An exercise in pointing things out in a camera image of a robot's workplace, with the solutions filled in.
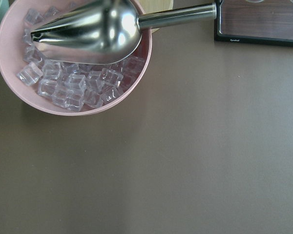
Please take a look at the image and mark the dark wood glass tray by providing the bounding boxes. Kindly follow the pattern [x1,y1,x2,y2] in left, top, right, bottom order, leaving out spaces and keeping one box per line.
[214,0,293,47]

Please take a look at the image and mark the pink bowl with ice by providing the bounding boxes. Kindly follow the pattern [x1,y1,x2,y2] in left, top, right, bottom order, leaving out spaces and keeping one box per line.
[0,0,152,116]

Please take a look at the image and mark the steel ice scoop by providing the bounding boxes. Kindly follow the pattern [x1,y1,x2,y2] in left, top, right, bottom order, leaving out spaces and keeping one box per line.
[31,0,217,64]

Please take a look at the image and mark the round wooden stand base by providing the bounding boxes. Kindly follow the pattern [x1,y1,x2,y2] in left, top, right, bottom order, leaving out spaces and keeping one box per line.
[139,0,174,34]

